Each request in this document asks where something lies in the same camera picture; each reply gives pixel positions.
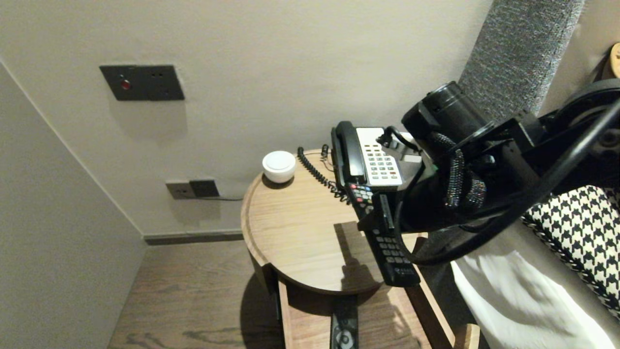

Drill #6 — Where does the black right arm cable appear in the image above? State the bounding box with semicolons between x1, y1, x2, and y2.
395;97;620;266

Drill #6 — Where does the small white round device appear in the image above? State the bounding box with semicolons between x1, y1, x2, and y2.
262;151;296;184

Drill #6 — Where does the dark wall switch panel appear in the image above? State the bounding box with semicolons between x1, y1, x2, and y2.
100;65;186;101

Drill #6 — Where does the black coiled telephone cord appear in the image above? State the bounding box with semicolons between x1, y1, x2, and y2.
297;145;352;204

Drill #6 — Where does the dark grey bed base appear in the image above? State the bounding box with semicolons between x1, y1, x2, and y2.
418;238;468;335

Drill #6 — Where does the black remote grey navigation pad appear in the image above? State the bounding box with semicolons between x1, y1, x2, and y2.
331;295;359;349

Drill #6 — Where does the grey fabric headboard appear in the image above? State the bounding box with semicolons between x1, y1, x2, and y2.
417;0;584;265

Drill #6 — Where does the light wooden rounded object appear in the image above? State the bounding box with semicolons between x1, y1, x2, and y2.
603;43;620;80

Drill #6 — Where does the round wooden nightstand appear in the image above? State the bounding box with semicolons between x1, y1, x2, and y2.
241;148;428;295

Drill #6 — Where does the braided black wrist cable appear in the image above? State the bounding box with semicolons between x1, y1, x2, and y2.
430;132;487;210

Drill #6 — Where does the black white houndstooth pillow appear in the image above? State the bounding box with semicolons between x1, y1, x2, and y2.
521;184;620;320

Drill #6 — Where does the silver wall socket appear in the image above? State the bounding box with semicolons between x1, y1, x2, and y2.
166;181;196;200

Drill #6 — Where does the white bed sheet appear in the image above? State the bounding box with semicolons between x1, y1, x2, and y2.
450;228;620;349

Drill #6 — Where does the black telephone handset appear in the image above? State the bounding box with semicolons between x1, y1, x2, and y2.
331;121;367;190

